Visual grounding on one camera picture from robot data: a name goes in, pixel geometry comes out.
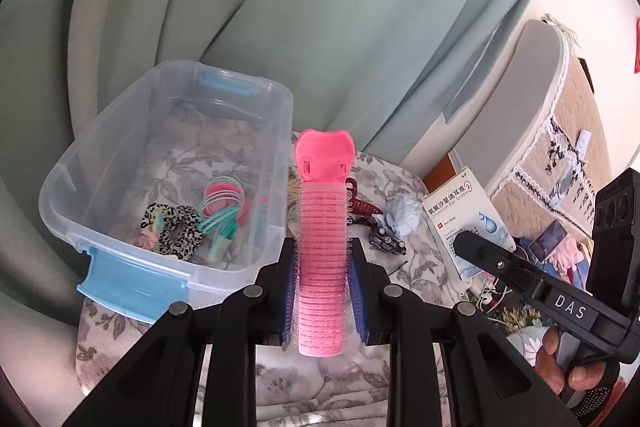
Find dark red hair claw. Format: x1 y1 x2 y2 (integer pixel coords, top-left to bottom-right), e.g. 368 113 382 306
345 177 385 220

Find clear plastic container blue latches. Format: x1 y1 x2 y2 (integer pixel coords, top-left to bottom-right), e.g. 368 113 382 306
39 59 294 324

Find cotton swab pack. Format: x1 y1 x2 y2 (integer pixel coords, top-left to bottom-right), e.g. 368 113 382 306
286 167 304 218

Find pink hair ties bundle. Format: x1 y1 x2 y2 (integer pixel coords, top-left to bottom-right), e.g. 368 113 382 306
206 177 252 224

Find floral fleece blanket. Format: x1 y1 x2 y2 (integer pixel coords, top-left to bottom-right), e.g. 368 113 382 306
75 142 476 427

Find crumpled white paper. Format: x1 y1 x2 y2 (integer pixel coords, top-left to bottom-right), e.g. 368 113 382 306
382 193 423 238

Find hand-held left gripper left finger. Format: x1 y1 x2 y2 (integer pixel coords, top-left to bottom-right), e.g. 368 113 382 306
65 237 301 427

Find small photo card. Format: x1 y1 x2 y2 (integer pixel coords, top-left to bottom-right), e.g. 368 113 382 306
529 222 568 260

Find pink hair roller clip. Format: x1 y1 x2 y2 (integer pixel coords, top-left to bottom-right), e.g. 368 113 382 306
292 128 357 360

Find person's right hand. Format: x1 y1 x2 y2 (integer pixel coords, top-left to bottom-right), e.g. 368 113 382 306
535 326 621 395

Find white blue medicine box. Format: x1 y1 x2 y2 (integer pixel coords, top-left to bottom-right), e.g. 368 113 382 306
421 166 516 280

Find pale green curtain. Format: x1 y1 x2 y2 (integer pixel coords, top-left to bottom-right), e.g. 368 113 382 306
0 0 566 308

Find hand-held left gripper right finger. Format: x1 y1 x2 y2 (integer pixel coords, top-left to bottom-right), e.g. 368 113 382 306
347 239 581 427

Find black beaded hair clip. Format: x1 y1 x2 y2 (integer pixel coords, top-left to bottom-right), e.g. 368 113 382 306
369 227 407 257

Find white padded headboard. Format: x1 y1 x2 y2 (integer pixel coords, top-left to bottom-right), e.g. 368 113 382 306
447 19 571 202

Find leopard print scrunchie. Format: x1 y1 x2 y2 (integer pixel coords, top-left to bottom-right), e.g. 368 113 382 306
140 203 203 262

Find pink cloth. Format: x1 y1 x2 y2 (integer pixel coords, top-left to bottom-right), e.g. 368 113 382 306
552 239 584 271

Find white cable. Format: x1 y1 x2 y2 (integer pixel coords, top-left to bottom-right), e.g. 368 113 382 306
470 277 507 314

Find orange wooden bed frame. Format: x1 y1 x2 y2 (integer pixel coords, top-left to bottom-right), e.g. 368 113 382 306
425 157 463 192

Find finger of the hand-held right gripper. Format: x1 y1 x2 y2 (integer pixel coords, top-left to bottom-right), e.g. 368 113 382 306
452 230 548 303

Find beige quilted lace cover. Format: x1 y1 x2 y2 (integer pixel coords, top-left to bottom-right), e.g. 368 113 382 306
490 14 613 228

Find teal hair ties bundle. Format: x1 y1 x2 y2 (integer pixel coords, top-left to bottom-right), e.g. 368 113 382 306
197 179 251 258

